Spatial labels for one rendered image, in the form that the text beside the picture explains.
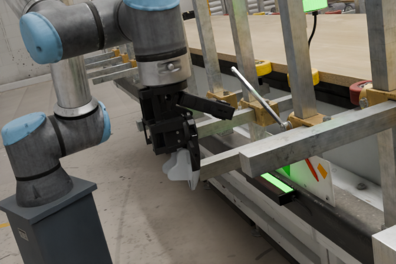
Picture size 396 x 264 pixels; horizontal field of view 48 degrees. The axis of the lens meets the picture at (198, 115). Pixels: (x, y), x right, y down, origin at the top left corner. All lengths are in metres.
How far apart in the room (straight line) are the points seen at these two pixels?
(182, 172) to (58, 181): 0.81
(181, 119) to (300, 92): 0.28
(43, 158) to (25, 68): 7.34
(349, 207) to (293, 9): 0.41
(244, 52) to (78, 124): 0.64
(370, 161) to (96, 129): 0.87
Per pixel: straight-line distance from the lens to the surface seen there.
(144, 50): 0.74
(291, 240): 1.84
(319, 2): 0.93
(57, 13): 0.82
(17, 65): 8.84
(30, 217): 1.50
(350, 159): 1.26
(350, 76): 1.12
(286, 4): 0.91
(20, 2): 0.93
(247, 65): 1.15
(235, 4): 1.13
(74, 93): 1.49
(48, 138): 1.52
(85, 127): 1.53
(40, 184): 1.55
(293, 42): 0.91
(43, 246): 1.56
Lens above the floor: 1.18
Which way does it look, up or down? 16 degrees down
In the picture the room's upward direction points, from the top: 12 degrees counter-clockwise
